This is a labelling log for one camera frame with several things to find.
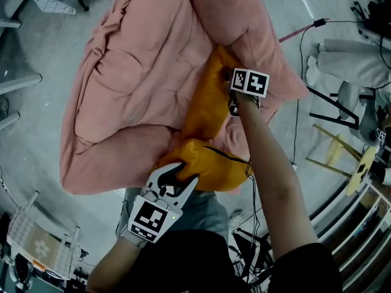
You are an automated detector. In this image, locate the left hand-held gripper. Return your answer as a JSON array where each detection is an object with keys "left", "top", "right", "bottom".
[{"left": 127, "top": 161, "right": 200, "bottom": 244}]

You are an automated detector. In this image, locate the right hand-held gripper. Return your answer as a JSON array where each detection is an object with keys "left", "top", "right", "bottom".
[{"left": 227, "top": 68, "right": 270, "bottom": 118}]

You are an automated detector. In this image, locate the orange pillow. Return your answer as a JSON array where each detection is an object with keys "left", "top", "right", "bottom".
[
  {"left": 151, "top": 138, "right": 254, "bottom": 192},
  {"left": 181, "top": 45, "right": 245, "bottom": 140}
]

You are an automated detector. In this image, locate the pink padded sofa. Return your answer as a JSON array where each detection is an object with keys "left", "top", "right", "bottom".
[{"left": 59, "top": 0, "right": 309, "bottom": 195}]

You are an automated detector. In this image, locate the person's right forearm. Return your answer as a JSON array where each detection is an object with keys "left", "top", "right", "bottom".
[{"left": 236, "top": 98, "right": 320, "bottom": 261}]

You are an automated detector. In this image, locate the person's left forearm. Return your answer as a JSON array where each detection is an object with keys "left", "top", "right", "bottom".
[{"left": 86, "top": 236, "right": 144, "bottom": 293}]

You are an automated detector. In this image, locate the pink tape strip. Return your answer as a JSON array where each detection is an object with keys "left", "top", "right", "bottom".
[{"left": 278, "top": 17, "right": 331, "bottom": 44}]

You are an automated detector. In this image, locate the person's black shirt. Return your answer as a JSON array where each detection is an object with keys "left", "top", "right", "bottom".
[{"left": 88, "top": 229, "right": 343, "bottom": 293}]

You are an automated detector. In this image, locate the grey chair with black legs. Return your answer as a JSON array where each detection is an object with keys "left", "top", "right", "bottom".
[{"left": 308, "top": 81, "right": 391, "bottom": 148}]

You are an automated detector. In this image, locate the round wooden table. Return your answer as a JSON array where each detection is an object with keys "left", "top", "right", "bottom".
[{"left": 305, "top": 123, "right": 378, "bottom": 197}]

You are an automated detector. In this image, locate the table with floral cloth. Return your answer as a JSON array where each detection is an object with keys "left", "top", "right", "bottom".
[{"left": 5, "top": 190, "right": 82, "bottom": 280}]

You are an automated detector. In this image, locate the white shelf unit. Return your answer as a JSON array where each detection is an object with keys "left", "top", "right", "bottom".
[{"left": 308, "top": 175, "right": 391, "bottom": 293}]

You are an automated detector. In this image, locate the white desk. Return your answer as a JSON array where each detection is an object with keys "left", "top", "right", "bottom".
[{"left": 0, "top": 10, "right": 43, "bottom": 131}]

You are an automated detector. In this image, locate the long black cable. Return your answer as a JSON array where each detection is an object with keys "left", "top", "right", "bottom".
[{"left": 292, "top": 19, "right": 366, "bottom": 165}]

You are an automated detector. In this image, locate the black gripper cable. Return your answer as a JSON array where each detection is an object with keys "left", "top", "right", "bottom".
[{"left": 244, "top": 159, "right": 262, "bottom": 286}]

